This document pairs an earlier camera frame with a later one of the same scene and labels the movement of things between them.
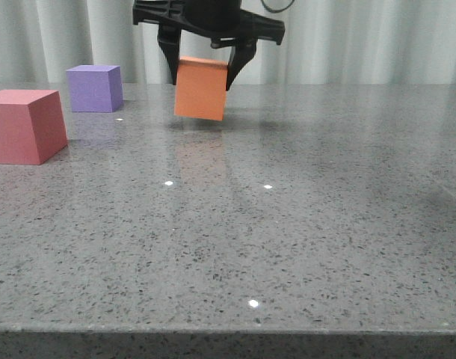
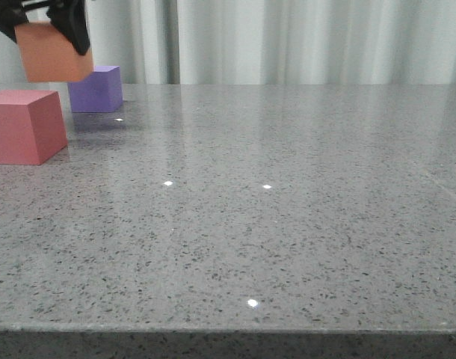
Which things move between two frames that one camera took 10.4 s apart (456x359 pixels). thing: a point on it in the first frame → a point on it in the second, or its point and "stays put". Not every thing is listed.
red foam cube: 25,126 stays put
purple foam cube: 96,88 stays put
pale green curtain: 325,42 stays put
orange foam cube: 200,87 → 49,55
